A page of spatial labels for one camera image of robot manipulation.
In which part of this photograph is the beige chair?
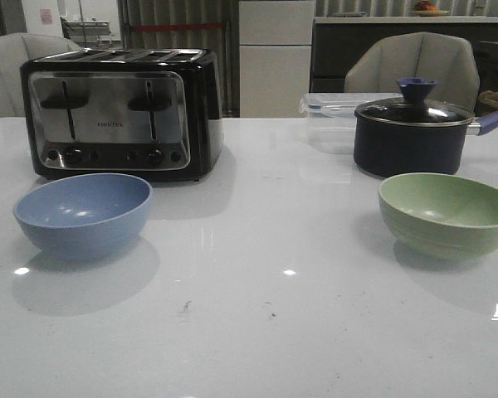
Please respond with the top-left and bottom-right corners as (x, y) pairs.
(344, 32), (480, 110)
(0, 32), (81, 118)

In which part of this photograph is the beige chair right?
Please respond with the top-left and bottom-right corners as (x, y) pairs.
(344, 32), (480, 110)

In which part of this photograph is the glass pot lid blue knob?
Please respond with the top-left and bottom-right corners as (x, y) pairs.
(354, 77), (474, 127)

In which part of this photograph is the blue bowl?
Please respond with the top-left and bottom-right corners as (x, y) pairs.
(13, 172), (153, 261)

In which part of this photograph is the white cabinet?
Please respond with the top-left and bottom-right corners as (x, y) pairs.
(238, 1), (315, 118)

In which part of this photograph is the black and silver toaster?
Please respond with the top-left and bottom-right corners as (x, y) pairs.
(20, 49), (223, 182)

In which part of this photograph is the metal cart in background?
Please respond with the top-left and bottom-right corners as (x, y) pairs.
(61, 17), (121, 46)

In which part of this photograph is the clear plastic food container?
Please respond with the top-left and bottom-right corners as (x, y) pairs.
(300, 92), (402, 154)

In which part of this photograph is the green bowl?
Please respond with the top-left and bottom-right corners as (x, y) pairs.
(378, 172), (498, 260)

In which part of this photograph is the beige chair left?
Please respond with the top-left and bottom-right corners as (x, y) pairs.
(0, 32), (81, 118)

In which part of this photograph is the dark blue saucepan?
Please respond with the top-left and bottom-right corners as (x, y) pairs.
(353, 106), (498, 177)

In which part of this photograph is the fruit bowl on counter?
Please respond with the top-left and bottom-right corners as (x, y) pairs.
(411, 0), (449, 17)

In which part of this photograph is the dark kitchen counter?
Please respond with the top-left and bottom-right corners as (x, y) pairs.
(310, 16), (498, 92)

